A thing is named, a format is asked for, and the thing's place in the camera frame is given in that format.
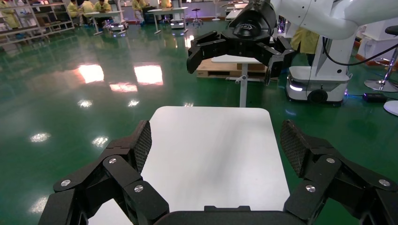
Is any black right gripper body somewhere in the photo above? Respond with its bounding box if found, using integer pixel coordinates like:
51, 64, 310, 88
221, 0, 277, 59

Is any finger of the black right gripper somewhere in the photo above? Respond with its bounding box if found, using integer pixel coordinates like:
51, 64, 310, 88
186, 30, 229, 75
256, 36, 295, 86

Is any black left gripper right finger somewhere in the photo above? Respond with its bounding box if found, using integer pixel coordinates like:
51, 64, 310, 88
279, 119, 398, 225

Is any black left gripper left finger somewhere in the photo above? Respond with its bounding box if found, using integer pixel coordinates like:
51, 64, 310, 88
38, 119, 170, 225

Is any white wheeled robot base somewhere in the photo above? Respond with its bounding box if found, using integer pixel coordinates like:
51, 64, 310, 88
285, 34, 358, 105

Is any wooden pallet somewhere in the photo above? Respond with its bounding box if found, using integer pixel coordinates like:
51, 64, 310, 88
196, 59, 269, 80

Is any white pole stand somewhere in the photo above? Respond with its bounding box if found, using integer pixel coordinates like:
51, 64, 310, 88
211, 0, 222, 22

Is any small white mobile robot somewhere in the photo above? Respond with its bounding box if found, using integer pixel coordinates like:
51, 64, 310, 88
108, 21, 128, 34
170, 18, 186, 30

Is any black round stool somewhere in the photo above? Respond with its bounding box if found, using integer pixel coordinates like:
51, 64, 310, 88
191, 8, 205, 28

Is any black power adapter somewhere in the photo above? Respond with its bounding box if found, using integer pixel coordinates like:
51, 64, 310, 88
363, 92, 388, 103

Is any white round floor base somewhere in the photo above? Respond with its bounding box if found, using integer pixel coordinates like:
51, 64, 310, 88
384, 100, 398, 117

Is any chrome bar stool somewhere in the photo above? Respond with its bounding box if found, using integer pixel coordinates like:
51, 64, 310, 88
364, 24, 398, 93

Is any grey shelf rack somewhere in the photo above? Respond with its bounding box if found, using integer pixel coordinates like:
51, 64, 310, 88
0, 0, 76, 49

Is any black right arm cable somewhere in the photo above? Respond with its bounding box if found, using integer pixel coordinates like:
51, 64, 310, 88
321, 37, 398, 67

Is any small white pedestal table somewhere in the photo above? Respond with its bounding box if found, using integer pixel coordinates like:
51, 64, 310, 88
211, 55, 265, 108

